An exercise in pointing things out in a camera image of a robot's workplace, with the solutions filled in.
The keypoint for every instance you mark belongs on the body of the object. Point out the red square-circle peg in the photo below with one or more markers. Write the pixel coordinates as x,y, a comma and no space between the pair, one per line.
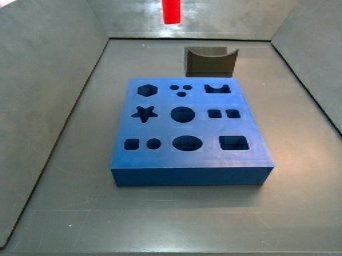
171,11

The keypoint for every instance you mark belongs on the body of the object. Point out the blue shape-sorting block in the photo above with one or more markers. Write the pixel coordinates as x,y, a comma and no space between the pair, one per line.
187,133

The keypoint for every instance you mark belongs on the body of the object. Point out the dark grey curved holder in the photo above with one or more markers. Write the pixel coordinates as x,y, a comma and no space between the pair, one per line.
210,61

